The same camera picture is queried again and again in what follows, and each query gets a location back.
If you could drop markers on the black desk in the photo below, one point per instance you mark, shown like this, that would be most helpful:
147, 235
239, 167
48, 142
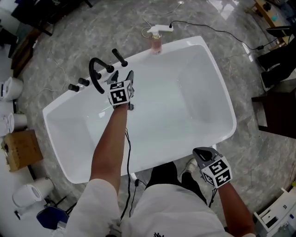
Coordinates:
44, 14

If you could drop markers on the person's black trousers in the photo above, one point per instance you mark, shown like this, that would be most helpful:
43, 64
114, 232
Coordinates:
164, 174

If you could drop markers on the black shower head holder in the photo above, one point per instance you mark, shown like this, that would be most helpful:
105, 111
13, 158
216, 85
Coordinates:
125, 63

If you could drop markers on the pink soap dispenser bottle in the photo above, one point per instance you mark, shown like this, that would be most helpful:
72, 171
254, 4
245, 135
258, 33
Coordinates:
156, 45

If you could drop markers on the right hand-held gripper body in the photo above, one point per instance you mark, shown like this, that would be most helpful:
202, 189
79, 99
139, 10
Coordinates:
213, 170

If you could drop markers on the person's white shoe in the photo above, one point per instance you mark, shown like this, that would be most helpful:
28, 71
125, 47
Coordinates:
191, 164

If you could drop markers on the person's right forearm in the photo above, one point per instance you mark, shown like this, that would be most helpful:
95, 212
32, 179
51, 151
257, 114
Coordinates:
236, 208

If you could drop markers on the light wooden table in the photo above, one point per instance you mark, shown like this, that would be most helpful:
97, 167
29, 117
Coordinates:
266, 12

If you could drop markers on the dark wooden table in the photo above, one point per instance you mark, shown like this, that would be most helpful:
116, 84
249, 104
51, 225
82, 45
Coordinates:
277, 113

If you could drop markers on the cardboard box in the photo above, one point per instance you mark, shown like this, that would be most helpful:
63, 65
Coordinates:
22, 150

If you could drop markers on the white power strip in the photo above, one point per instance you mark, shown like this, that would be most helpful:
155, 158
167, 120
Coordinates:
160, 28

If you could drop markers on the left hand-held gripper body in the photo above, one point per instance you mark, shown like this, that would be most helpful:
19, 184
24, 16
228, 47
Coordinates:
120, 93

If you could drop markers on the person's left forearm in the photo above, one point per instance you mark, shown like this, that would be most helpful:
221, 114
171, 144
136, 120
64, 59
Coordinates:
108, 148

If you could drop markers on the white bathtub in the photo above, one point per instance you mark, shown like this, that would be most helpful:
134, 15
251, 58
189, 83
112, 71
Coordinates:
175, 97

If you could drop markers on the person's white shirt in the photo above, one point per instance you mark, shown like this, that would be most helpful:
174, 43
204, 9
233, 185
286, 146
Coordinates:
162, 213

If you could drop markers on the white cabinet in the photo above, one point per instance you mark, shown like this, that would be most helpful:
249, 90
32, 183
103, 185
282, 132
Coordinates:
277, 213

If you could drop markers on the chrome bathtub drain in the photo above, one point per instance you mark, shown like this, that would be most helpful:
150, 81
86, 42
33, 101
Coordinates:
131, 107

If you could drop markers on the black faucet knob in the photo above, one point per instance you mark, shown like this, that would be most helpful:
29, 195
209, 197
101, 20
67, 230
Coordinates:
83, 81
73, 87
98, 76

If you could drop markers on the blue chair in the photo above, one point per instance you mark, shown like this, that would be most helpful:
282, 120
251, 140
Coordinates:
52, 217

